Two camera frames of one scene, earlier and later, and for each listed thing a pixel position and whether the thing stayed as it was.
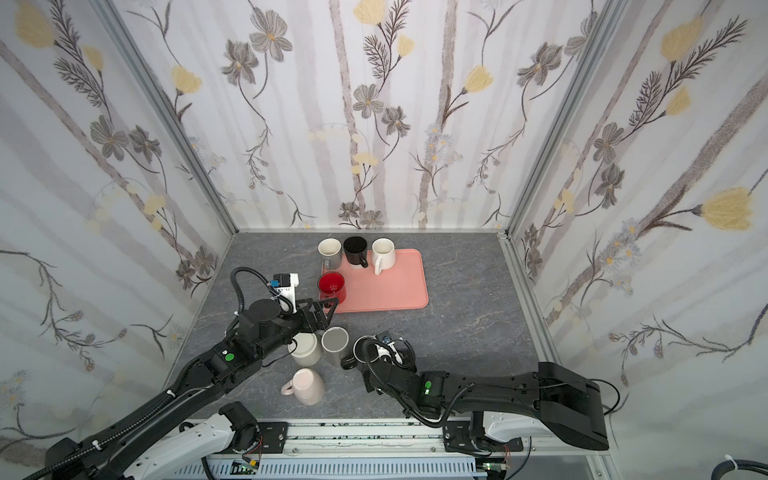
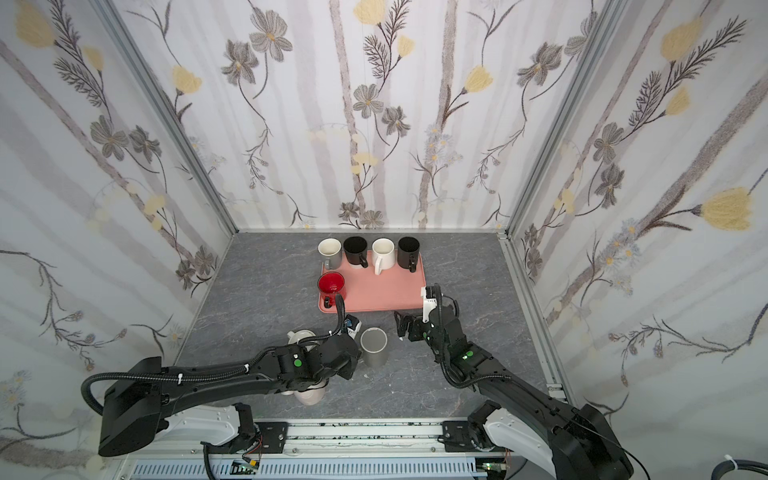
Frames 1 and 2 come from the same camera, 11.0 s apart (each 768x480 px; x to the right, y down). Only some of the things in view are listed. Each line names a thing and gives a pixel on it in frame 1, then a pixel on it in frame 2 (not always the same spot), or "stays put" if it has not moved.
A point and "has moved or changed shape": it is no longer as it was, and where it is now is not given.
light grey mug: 331,251 stays put
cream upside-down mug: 304,349 stays put
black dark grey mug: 365,350 to 408,248
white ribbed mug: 383,254 stays put
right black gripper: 365,352 to 417,327
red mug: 331,285 stays put
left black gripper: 320,320 to 349,373
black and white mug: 355,248 stays put
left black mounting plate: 273,436 stays put
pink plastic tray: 404,286 stays put
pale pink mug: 307,386 stays put
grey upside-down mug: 334,339 has moved or changed shape
